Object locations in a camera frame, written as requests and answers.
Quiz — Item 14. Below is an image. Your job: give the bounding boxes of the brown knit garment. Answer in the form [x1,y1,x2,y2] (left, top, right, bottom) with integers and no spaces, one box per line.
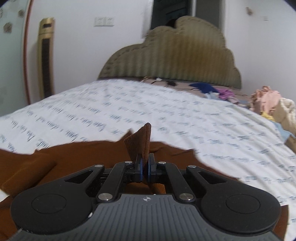
[1,123,288,240]

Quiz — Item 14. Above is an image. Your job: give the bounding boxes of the white script-print bed sheet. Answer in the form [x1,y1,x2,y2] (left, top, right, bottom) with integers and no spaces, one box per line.
[1,79,295,240]

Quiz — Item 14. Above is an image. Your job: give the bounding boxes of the navy blue garment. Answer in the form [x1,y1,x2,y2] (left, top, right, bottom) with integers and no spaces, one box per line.
[189,82,219,94]

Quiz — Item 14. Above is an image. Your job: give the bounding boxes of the purple garment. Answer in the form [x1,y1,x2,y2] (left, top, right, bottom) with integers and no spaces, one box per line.
[218,89,235,100]

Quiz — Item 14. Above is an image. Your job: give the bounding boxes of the olive scalloped headboard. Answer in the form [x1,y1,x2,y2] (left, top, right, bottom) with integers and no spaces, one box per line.
[99,16,242,89]

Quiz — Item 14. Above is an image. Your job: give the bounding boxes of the pink garment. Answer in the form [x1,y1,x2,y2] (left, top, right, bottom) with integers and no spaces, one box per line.
[250,86,281,115]

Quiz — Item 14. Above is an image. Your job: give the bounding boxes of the light blue garment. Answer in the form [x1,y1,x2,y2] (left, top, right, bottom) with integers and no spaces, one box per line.
[273,122,295,146]

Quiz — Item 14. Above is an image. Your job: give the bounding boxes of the cream fluffy garment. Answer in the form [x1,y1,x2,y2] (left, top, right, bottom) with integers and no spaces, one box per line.
[272,97,296,136]

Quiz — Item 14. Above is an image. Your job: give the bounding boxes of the dark window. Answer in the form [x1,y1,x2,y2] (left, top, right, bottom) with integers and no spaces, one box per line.
[150,0,192,30]

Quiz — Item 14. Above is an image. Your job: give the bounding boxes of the wardrobe with red trim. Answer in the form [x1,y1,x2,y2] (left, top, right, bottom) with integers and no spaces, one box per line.
[1,0,32,116]

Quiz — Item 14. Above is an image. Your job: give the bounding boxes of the white wall switch panel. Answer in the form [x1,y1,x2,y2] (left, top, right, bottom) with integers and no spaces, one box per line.
[94,16,115,27]

